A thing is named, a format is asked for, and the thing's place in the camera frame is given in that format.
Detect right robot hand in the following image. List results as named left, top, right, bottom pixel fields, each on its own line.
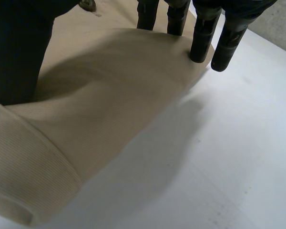
left=0, top=0, right=278, bottom=106

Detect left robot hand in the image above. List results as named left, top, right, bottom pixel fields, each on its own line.
left=78, top=0, right=96, bottom=12

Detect beige shorts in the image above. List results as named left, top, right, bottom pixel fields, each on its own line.
left=0, top=0, right=217, bottom=227

